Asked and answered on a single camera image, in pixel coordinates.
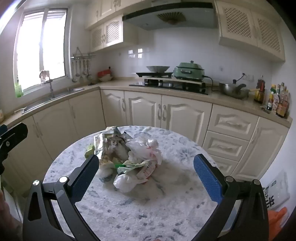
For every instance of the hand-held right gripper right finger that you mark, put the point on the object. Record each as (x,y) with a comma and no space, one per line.
(208,176)

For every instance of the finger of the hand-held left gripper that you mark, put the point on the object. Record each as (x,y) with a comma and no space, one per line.
(13,136)

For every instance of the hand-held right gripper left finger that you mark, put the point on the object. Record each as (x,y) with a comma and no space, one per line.
(85,178)

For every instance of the white plastic bag red print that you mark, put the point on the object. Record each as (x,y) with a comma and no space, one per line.
(144,148)

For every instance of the cream cabinet drawer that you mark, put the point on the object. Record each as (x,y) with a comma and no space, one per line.
(225,146)
(232,121)
(225,165)

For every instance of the small silver snack wrapper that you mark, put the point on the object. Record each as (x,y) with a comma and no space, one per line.
(98,142)

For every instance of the silver printed snack wrapper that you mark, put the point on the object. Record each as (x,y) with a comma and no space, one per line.
(113,141)

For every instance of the green bottle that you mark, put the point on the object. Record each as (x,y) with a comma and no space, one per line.
(18,90)

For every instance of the green and white wrapper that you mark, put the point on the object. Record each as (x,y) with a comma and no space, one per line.
(131,166)

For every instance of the steel sink faucet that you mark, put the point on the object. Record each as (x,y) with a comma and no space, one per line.
(50,88)

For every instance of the steel kitchen sink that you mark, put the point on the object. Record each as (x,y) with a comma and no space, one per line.
(57,94)

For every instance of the red and white wrapper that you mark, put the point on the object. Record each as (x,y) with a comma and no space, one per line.
(146,172)

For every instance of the white printed rice bag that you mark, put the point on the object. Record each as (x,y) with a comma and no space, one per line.
(276,192)

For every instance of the orange plastic bag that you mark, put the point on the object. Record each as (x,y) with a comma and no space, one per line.
(276,222)

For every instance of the hanging steel kitchen utensil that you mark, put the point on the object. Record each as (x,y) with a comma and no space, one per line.
(89,75)
(81,76)
(74,78)

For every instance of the steel wok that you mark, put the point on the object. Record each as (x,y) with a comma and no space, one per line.
(231,91)

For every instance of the cream base cabinet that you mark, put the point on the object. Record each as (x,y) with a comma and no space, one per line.
(143,109)

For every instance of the white framed window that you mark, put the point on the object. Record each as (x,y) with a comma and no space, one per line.
(41,46)

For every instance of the black gas stove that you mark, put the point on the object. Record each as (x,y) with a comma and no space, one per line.
(168,87)

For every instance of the row of condiment bottles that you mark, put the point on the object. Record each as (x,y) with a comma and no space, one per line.
(281,102)

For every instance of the red and white bowl stack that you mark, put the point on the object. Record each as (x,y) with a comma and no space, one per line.
(104,74)

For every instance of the wooden board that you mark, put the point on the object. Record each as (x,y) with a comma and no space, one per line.
(161,80)

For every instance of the green electric cooker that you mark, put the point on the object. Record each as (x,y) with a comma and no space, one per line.
(188,70)

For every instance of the grey frying pan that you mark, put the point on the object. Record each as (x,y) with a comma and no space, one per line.
(158,68)

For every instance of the grey range hood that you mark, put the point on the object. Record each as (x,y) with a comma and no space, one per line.
(171,18)

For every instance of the wall utensil rack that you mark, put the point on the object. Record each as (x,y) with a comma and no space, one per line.
(83,55)

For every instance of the white wall socket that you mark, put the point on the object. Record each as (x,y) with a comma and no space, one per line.
(247,76)

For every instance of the wide cream lattice wall cabinet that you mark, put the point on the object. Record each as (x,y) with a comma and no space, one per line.
(249,25)

